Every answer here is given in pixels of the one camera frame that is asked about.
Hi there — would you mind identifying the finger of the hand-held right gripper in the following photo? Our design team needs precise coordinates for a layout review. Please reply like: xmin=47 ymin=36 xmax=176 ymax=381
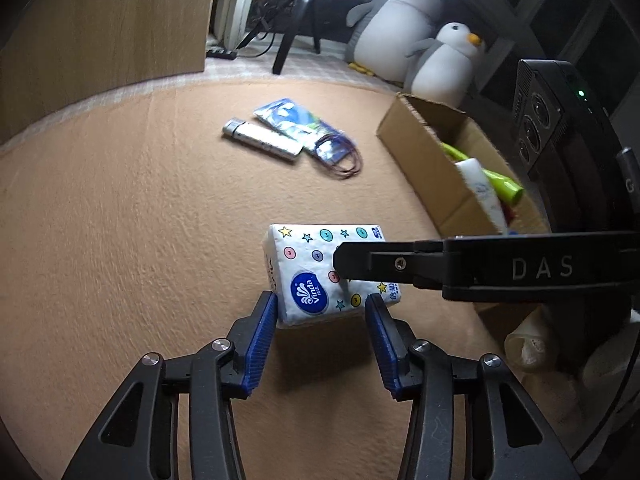
xmin=332 ymin=237 xmax=446 ymax=289

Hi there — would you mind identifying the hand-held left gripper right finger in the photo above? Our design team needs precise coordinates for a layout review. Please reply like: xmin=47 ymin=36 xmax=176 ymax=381
xmin=364 ymin=294 xmax=583 ymax=480

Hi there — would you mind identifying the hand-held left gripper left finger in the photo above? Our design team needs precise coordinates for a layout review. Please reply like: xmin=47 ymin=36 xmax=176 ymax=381
xmin=62 ymin=290 xmax=279 ymax=480

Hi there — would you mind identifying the patterned white tissue pack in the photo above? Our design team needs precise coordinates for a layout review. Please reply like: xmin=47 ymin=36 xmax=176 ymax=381
xmin=261 ymin=223 xmax=403 ymax=328

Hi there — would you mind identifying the cardboard box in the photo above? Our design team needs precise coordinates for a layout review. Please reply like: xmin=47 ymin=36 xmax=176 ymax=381
xmin=376 ymin=92 xmax=553 ymax=346

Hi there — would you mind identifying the person's right hand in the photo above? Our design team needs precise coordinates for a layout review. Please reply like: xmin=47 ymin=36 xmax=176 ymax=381
xmin=504 ymin=305 xmax=640 ymax=397

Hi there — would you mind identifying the green squeeze tube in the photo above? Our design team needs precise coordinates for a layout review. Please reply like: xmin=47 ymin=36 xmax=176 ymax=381
xmin=440 ymin=142 xmax=526 ymax=201

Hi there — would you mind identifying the blue plastic packet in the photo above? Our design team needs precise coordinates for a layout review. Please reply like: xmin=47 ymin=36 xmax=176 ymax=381
xmin=252 ymin=98 xmax=358 ymax=166

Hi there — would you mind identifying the silver tube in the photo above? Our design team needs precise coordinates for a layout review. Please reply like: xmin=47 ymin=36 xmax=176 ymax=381
xmin=221 ymin=117 xmax=304 ymax=163

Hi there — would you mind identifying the small plush penguin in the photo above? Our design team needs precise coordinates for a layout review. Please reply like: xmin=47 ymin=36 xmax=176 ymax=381
xmin=402 ymin=21 xmax=487 ymax=108

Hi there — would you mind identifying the large plush penguin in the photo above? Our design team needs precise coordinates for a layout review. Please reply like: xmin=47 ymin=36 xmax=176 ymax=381
xmin=346 ymin=0 xmax=446 ymax=86

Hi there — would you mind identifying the black tripod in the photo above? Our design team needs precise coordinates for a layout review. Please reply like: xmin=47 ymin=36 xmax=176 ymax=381
xmin=245 ymin=0 xmax=326 ymax=76

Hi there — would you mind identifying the brown wooden panel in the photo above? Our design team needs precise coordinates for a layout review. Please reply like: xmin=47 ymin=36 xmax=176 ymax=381
xmin=0 ymin=0 xmax=223 ymax=146

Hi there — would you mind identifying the grey metal frame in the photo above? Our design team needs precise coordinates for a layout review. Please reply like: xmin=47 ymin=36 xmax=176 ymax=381
xmin=470 ymin=0 xmax=640 ymax=101

